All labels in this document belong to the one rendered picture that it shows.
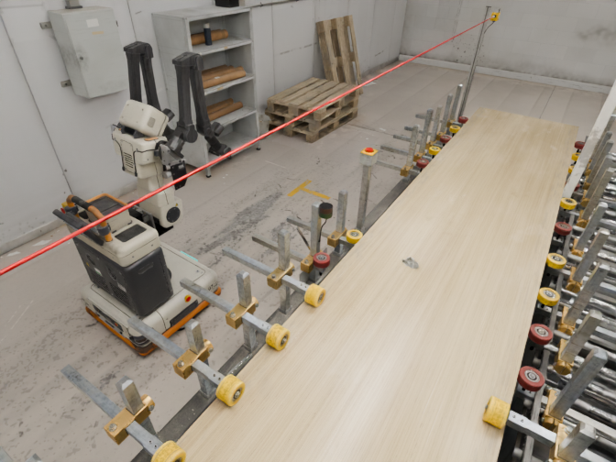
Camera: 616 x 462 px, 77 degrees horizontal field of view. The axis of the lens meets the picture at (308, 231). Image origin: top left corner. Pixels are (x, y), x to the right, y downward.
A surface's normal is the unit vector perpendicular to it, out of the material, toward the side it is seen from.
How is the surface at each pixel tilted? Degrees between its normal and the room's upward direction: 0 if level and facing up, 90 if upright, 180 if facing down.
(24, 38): 90
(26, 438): 0
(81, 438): 0
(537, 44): 90
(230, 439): 0
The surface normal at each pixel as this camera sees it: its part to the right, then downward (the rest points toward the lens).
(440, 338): 0.02, -0.80
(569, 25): -0.55, 0.49
